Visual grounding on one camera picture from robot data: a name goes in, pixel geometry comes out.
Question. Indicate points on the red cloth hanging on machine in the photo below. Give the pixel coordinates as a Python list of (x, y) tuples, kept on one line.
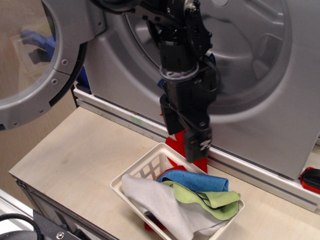
[(180, 145)]

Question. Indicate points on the red black tool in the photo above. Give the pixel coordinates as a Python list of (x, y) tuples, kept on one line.
[(310, 179)]

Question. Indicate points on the white plastic laundry basket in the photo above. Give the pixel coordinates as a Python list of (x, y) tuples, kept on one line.
[(153, 164)]

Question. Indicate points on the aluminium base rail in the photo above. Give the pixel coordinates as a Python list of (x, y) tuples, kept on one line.
[(274, 183)]

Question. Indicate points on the white felt cloth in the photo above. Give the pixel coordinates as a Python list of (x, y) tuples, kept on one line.
[(182, 220)]

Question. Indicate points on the green felt cloth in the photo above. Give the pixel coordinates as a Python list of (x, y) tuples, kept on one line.
[(222, 205)]

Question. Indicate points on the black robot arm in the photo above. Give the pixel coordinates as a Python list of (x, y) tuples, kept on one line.
[(176, 27)]

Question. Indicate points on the blue clamp behind door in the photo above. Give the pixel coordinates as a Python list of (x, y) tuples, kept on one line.
[(45, 48)]

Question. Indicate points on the grey toy washing machine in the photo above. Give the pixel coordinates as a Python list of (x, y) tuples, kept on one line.
[(267, 109)]

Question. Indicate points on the grey round washer door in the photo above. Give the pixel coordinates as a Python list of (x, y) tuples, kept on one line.
[(28, 91)]

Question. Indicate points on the dark blue cloth in drum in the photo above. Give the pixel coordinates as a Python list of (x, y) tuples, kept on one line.
[(206, 66)]

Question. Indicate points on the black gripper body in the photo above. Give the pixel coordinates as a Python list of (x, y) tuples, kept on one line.
[(191, 98)]

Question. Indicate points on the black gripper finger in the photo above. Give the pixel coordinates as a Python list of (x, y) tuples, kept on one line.
[(197, 144)]

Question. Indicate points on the light blue felt cloth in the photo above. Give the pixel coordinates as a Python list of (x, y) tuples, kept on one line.
[(196, 182)]

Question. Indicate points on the black metal bracket with bolt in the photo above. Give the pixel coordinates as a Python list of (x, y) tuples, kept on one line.
[(52, 231)]

